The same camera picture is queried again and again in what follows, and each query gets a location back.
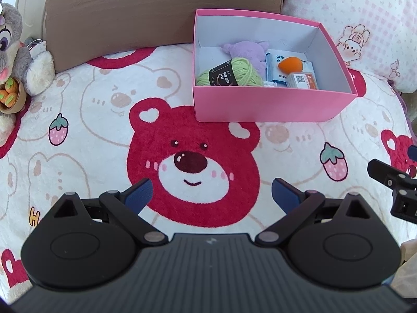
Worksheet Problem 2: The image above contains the grey bunny plush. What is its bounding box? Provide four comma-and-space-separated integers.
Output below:
0, 2, 55, 145

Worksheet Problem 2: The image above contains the brown cushion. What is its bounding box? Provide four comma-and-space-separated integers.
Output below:
45, 0, 283, 72

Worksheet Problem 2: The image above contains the beige curtain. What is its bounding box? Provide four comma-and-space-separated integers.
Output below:
401, 91, 417, 131

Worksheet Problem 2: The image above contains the bear print blanket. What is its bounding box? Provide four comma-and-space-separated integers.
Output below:
1, 45, 416, 302

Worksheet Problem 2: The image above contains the pink cardboard box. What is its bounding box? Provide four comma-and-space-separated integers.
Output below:
193, 9, 358, 122

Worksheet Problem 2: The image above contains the orange makeup sponge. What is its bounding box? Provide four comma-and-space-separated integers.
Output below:
277, 57, 303, 75

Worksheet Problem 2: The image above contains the orange white card box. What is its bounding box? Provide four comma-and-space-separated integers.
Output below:
286, 72, 318, 90

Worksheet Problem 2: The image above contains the green yarn ball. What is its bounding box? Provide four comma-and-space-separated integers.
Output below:
196, 57, 264, 87

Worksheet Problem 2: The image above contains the white wipes pack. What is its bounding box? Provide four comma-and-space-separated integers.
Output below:
264, 81, 278, 87

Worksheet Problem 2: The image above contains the pink patterned pillow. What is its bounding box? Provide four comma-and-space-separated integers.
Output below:
282, 0, 416, 93

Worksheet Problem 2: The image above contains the purple plush toy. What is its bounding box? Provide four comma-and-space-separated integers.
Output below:
221, 40, 269, 79

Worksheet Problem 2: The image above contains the blue tissue pack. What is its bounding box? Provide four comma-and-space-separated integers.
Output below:
265, 50, 315, 85

